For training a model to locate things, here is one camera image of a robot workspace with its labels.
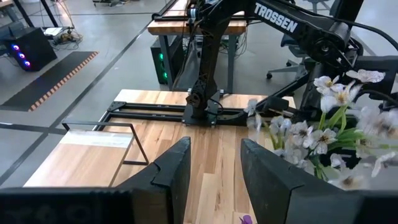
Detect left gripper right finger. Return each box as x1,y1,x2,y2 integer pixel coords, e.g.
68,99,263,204
241,138,361,224

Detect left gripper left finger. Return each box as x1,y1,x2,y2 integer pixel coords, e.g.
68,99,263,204
116,136,192,224

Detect white veined flower bunch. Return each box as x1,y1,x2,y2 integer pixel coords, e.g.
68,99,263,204
244,98,398,191

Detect black office chair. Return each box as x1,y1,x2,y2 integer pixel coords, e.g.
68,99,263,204
266,0,332,80

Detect black tower green LEDs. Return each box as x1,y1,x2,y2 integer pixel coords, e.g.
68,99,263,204
150,37,184,85

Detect neighbouring wooden workstation table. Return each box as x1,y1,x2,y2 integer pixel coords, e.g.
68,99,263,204
147,0,248,94

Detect black mat orange-striped edge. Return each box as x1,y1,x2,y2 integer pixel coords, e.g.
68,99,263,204
0,51,100,113

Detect black computer tower with LEDs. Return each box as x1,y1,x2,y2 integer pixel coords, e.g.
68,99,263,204
2,27,58,72

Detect white power strip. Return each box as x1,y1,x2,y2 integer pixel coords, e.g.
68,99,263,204
43,26,83,45

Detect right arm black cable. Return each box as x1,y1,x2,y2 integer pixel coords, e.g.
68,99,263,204
332,17,398,52

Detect wooden shelf black frame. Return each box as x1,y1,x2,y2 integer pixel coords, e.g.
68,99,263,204
23,121,150,189

